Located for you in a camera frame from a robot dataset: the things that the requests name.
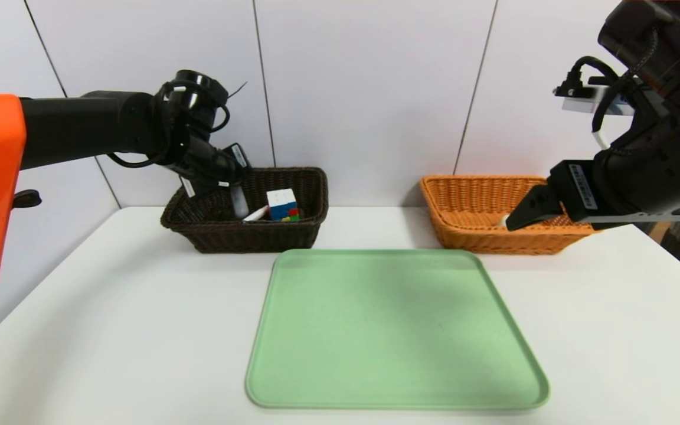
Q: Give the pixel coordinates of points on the colourful puzzle cube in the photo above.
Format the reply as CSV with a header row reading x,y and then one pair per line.
x,y
281,206

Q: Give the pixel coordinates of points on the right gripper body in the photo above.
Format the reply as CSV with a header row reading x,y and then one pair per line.
x,y
580,187

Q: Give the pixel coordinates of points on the orange topped toy bun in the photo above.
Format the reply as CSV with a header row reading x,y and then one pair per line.
x,y
501,221

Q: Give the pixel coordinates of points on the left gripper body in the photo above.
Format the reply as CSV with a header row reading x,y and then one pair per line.
x,y
189,186

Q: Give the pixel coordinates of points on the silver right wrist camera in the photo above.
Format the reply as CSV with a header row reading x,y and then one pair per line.
x,y
582,100

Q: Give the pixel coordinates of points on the dark brown wicker basket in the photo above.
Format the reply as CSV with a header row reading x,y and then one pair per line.
x,y
245,236

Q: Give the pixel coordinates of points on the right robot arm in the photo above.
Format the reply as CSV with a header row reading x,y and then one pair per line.
x,y
664,147

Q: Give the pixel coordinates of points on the white marker pen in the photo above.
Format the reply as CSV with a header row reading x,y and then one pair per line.
x,y
255,214

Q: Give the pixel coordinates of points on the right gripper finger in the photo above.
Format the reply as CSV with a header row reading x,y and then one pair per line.
x,y
535,209

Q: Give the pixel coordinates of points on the light green plastic tray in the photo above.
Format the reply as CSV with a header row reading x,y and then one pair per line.
x,y
399,330

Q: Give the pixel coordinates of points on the orange wicker basket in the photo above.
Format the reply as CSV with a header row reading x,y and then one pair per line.
x,y
470,236

